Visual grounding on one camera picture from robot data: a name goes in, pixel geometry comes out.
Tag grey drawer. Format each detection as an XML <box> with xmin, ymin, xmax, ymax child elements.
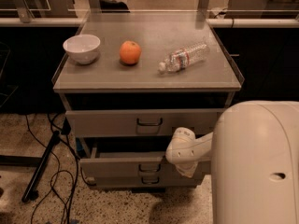
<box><xmin>79</xmin><ymin>143</ymin><xmax>212</xmax><ymax>179</ymax></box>
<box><xmin>66</xmin><ymin>108</ymin><xmax>224</xmax><ymax>137</ymax></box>
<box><xmin>86</xmin><ymin>173</ymin><xmax>204</xmax><ymax>189</ymax></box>

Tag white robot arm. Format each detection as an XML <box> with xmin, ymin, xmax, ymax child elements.
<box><xmin>166</xmin><ymin>101</ymin><xmax>299</xmax><ymax>224</ymax></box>

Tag grey top drawer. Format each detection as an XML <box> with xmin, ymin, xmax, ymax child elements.
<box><xmin>66</xmin><ymin>108</ymin><xmax>224</xmax><ymax>137</ymax></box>

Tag grey drawer cabinet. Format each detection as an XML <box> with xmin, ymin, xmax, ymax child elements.
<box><xmin>51</xmin><ymin>10</ymin><xmax>245</xmax><ymax>161</ymax></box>

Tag grey bottom drawer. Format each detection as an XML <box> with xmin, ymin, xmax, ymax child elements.
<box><xmin>86</xmin><ymin>173</ymin><xmax>204</xmax><ymax>189</ymax></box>

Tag clear plastic water bottle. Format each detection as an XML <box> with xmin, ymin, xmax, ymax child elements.
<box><xmin>158</xmin><ymin>42</ymin><xmax>209</xmax><ymax>74</ymax></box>

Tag orange fruit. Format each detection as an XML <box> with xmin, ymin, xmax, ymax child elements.
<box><xmin>120</xmin><ymin>40</ymin><xmax>141</xmax><ymax>65</ymax></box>

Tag white ceramic bowl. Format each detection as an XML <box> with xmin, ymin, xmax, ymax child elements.
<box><xmin>63</xmin><ymin>35</ymin><xmax>101</xmax><ymax>64</ymax></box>

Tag black metal floor bar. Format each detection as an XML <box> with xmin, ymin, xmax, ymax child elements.
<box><xmin>21</xmin><ymin>131</ymin><xmax>59</xmax><ymax>203</ymax></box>

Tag white horizontal rail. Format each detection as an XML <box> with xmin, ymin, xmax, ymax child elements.
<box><xmin>0</xmin><ymin>18</ymin><xmax>299</xmax><ymax>28</ymax></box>

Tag black floor cables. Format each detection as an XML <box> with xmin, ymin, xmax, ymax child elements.
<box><xmin>24</xmin><ymin>111</ymin><xmax>88</xmax><ymax>224</ymax></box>

